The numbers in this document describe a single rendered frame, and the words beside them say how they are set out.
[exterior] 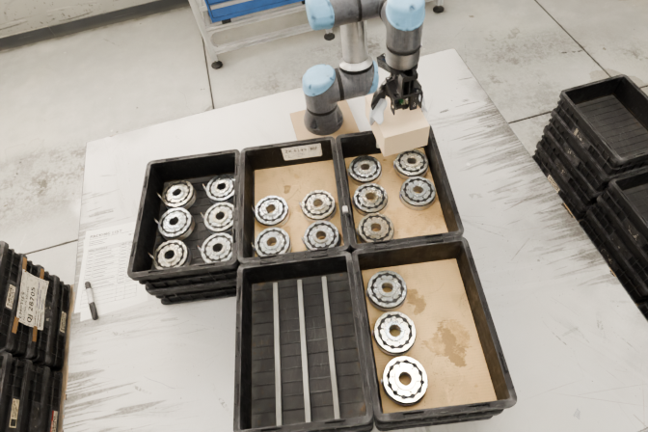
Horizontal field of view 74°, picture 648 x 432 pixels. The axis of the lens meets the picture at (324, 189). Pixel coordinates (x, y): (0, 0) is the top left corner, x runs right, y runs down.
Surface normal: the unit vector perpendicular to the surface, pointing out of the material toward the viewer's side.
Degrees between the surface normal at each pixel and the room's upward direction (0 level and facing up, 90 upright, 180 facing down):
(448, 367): 0
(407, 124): 0
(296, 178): 0
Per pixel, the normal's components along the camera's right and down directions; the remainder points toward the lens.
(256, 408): -0.10, -0.56
